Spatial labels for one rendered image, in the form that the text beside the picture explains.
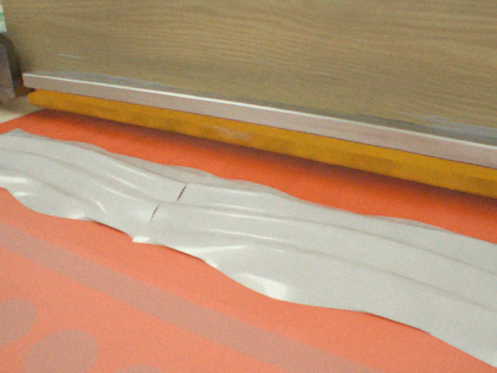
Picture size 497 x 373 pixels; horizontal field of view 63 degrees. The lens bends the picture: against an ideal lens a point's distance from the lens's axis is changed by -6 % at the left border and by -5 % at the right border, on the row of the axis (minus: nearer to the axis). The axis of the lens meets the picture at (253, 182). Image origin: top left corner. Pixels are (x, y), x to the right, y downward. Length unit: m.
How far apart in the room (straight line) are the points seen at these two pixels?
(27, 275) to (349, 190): 0.16
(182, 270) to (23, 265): 0.07
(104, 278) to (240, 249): 0.05
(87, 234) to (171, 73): 0.11
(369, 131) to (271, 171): 0.07
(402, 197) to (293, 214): 0.06
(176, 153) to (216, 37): 0.08
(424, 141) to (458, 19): 0.05
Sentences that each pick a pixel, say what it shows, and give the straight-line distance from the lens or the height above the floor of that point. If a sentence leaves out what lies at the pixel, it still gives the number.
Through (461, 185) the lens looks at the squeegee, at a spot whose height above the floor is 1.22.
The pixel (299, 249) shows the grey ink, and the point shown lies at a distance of 0.17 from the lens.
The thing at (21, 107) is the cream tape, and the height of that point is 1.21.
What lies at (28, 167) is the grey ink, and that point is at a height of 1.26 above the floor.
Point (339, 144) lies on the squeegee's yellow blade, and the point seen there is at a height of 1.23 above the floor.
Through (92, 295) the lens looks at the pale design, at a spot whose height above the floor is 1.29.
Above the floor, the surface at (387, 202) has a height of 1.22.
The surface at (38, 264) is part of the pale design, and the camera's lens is 0.19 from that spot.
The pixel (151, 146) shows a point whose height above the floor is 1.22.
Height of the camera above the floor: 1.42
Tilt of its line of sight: 54 degrees down
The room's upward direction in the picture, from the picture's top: 23 degrees counter-clockwise
